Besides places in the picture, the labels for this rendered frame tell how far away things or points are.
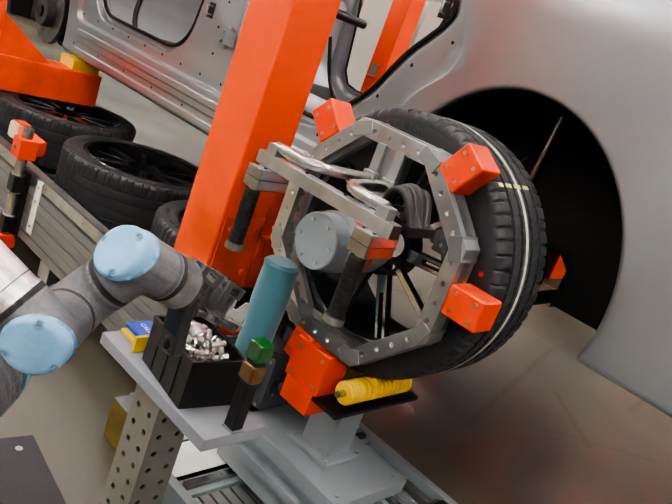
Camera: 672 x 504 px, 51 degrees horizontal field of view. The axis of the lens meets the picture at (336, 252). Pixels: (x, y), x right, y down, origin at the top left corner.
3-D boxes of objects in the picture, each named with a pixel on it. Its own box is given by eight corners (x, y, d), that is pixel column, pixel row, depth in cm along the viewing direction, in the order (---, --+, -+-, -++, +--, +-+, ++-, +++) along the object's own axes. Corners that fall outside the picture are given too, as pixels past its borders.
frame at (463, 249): (414, 402, 160) (513, 181, 145) (397, 406, 155) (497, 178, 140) (267, 289, 192) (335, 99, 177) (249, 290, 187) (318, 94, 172)
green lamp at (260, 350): (270, 363, 143) (276, 346, 142) (255, 365, 140) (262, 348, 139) (258, 353, 146) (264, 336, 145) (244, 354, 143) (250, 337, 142)
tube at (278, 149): (373, 190, 161) (390, 146, 158) (317, 182, 147) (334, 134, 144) (323, 162, 172) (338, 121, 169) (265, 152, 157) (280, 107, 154)
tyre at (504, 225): (307, 216, 218) (401, 411, 193) (250, 211, 200) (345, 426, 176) (464, 69, 182) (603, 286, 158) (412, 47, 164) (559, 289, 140)
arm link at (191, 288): (166, 311, 113) (132, 283, 119) (183, 320, 118) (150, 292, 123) (198, 265, 114) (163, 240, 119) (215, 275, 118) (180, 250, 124)
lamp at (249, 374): (262, 384, 145) (268, 367, 144) (248, 386, 142) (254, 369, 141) (251, 373, 147) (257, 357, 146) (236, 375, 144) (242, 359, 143)
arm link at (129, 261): (82, 243, 109) (133, 208, 107) (133, 270, 120) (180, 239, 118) (95, 290, 104) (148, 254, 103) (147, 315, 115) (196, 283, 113)
